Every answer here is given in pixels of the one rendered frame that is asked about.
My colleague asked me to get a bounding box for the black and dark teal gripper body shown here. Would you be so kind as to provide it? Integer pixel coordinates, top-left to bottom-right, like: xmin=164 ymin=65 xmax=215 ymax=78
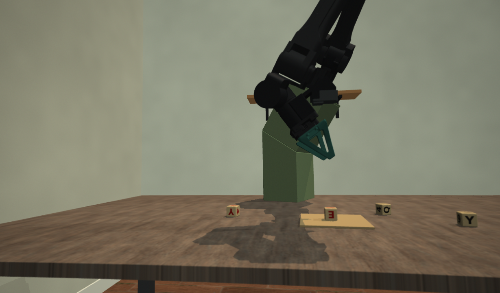
xmin=278 ymin=97 xmax=319 ymax=141

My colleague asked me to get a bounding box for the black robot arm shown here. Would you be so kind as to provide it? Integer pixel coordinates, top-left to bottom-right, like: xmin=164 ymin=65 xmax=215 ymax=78
xmin=254 ymin=0 xmax=366 ymax=120

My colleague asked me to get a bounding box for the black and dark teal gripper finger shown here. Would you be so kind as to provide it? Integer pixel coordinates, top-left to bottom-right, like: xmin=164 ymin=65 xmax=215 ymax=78
xmin=296 ymin=131 xmax=327 ymax=160
xmin=298 ymin=119 xmax=335 ymax=160

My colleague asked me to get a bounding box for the light orange mat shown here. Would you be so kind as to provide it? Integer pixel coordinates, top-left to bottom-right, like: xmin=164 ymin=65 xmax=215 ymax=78
xmin=300 ymin=214 xmax=375 ymax=230

